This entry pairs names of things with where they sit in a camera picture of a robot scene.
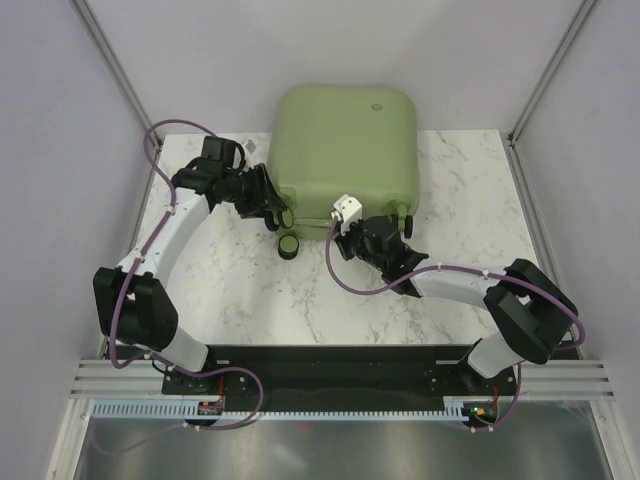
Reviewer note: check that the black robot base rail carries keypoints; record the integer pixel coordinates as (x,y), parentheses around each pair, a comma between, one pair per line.
(341,379)

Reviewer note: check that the right aluminium frame post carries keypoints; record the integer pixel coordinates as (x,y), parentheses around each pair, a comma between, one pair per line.
(569,37)

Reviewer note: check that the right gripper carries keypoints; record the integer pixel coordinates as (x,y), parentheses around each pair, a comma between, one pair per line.
(342,238)

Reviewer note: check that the aluminium frame post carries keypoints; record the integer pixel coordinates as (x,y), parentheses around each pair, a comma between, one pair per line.
(109,57)
(569,37)

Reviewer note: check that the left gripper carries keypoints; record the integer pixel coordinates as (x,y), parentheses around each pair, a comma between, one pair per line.
(266,197)

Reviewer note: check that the green suitcase wheel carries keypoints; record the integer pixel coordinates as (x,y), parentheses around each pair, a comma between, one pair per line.
(279,220)
(403,219)
(288,247)

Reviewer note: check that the left aluminium frame post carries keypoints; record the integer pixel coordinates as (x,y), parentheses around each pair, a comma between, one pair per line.
(109,57)

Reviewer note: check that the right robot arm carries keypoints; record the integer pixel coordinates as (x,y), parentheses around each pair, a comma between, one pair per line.
(532,315)

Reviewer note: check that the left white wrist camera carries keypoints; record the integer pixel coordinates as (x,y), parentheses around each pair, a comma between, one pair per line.
(250,146)

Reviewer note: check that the green suitcase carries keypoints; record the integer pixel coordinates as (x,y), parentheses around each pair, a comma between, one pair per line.
(329,141)

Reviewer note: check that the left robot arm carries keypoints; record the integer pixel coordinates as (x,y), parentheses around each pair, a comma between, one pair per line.
(132,302)

